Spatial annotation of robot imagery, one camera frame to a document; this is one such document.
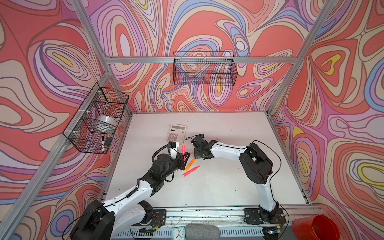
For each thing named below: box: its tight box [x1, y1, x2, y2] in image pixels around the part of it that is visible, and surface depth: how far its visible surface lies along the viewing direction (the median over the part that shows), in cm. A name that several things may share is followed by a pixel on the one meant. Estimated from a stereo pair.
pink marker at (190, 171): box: [182, 165, 201, 177], surface depth 91 cm
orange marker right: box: [185, 158, 196, 172], surface depth 93 cm
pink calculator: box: [167, 123, 187, 144], surface depth 107 cm
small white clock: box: [172, 226, 186, 240], surface depth 69 cm
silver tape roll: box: [96, 115, 119, 127], surface depth 76 cm
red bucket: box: [292, 214, 341, 240], surface depth 62 cm
